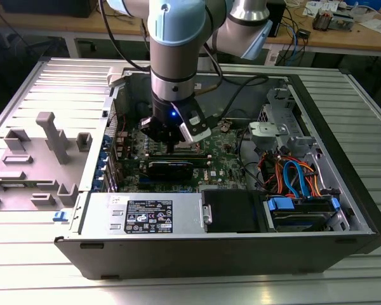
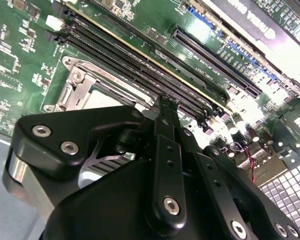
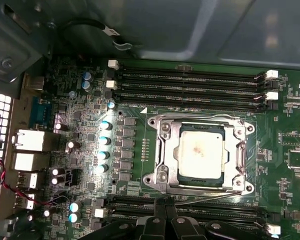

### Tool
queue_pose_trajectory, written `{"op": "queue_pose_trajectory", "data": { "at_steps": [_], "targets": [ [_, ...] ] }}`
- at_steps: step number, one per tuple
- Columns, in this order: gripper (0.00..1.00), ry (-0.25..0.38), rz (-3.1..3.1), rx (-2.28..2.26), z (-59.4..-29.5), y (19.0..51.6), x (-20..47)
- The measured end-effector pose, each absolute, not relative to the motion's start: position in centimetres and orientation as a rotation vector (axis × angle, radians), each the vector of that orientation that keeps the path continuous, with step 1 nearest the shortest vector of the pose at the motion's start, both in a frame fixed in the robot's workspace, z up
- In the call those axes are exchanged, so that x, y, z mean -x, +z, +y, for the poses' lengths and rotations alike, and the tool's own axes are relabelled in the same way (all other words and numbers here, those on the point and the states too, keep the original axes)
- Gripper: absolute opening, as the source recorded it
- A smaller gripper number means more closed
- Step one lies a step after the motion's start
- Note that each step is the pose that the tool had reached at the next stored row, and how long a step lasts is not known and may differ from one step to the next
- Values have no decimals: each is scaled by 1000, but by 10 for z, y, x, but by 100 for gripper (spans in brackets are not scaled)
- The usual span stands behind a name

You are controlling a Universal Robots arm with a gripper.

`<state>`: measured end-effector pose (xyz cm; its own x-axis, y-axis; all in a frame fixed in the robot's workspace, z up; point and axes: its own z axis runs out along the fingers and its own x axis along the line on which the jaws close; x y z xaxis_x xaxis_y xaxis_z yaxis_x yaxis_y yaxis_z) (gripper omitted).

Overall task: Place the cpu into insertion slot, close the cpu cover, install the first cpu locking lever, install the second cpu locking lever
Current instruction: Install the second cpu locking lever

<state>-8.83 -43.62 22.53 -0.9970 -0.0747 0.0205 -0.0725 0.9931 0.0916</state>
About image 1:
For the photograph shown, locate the metal socket cover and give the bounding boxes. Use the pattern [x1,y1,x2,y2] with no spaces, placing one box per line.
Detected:
[174,141,201,153]

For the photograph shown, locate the CPU socket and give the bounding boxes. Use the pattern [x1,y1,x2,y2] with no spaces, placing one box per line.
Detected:
[166,136,204,154]

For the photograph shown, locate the black graphics card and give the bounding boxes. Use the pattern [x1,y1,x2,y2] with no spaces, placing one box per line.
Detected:
[145,160,194,182]

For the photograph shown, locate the green motherboard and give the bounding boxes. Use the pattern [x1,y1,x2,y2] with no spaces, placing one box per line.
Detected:
[112,119,252,194]

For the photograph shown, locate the silver power supply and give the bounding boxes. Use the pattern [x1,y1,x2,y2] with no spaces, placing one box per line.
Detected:
[70,191,208,238]

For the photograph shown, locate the grey metal drive cage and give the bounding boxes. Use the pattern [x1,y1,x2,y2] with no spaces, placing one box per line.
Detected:
[258,87,301,128]

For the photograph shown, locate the grey parts rack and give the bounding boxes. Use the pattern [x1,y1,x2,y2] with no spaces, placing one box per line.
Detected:
[0,111,93,212]

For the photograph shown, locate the wooden desk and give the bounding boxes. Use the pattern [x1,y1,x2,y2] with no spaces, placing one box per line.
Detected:
[0,0,152,61]
[263,0,381,58]

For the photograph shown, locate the black PC case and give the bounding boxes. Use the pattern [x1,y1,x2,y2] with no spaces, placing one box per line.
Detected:
[53,65,381,281]

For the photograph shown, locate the black computer tower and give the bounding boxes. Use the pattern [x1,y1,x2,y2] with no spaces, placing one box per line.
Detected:
[266,0,288,38]

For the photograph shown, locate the dark office chair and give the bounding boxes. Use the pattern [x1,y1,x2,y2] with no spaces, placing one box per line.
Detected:
[0,30,67,83]

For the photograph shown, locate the hard disk in blue carrier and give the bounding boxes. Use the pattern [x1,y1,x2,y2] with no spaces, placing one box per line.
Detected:
[262,194,343,233]

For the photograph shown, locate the copper coil transformer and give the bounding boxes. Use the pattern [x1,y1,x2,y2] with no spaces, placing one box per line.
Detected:
[312,8,333,32]

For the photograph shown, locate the white printed papers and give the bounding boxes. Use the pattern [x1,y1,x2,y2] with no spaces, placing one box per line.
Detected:
[304,0,349,17]

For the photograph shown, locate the grey electronic device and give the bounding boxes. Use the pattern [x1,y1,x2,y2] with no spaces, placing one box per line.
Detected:
[332,8,358,32]

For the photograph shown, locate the white paper sheet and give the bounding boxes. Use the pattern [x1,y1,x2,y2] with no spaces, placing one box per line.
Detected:
[358,17,381,34]

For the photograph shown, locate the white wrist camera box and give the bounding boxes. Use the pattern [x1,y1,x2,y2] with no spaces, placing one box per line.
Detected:
[177,101,212,143]

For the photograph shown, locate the thin black fan cable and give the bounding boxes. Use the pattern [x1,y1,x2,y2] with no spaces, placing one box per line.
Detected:
[225,109,253,122]

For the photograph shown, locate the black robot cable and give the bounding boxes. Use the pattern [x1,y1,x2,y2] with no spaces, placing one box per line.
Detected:
[193,44,271,123]
[98,0,153,71]

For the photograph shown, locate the thick black cable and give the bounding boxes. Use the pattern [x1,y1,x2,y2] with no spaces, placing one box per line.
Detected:
[237,126,266,191]

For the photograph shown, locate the silver metal bracket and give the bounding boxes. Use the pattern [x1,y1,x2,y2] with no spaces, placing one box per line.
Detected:
[247,121,289,150]

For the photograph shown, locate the orange wire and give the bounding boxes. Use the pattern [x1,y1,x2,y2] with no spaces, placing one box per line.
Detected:
[300,161,324,198]
[262,154,288,193]

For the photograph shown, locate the blue wire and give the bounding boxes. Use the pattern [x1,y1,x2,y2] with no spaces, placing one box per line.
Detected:
[282,160,309,200]

